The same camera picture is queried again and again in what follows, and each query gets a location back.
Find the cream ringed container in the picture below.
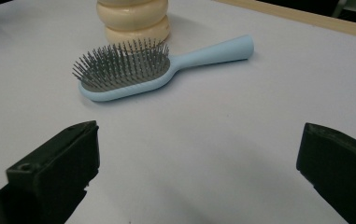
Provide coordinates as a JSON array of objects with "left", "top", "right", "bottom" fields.
[{"left": 96, "top": 0, "right": 171, "bottom": 45}]

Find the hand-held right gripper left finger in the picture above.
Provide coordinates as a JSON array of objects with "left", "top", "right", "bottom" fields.
[{"left": 0, "top": 120, "right": 101, "bottom": 224}]

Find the light blue hairbrush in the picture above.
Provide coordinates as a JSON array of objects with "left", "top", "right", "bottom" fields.
[{"left": 72, "top": 34, "right": 255, "bottom": 103}]

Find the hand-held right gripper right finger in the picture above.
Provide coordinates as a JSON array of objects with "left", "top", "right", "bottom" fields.
[{"left": 295, "top": 122, "right": 356, "bottom": 224}]

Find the grey metal stand leg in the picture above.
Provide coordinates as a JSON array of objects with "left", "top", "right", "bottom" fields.
[{"left": 332, "top": 0, "right": 349, "bottom": 19}]

